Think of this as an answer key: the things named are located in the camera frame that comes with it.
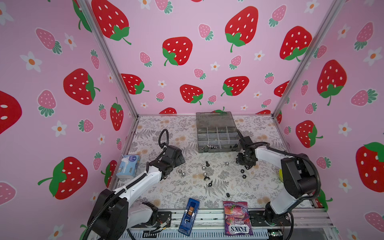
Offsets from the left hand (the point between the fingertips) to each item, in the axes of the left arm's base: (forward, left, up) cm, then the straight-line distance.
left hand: (176, 158), depth 87 cm
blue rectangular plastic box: (-30, -9, -3) cm, 31 cm away
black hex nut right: (-4, -40, -8) cm, 41 cm away
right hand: (+2, -41, -8) cm, 42 cm away
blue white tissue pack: (-5, +29, -3) cm, 30 cm away
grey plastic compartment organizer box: (+23, -26, -4) cm, 35 cm away
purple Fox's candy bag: (-30, -32, -6) cm, 45 cm away
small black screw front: (-18, -30, -8) cm, 36 cm away
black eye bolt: (-12, -20, -9) cm, 25 cm away
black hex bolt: (0, -19, -8) cm, 20 cm away
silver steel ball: (-5, -2, -8) cm, 9 cm away
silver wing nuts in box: (+13, -20, -7) cm, 25 cm away
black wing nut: (-8, -18, -8) cm, 21 cm away
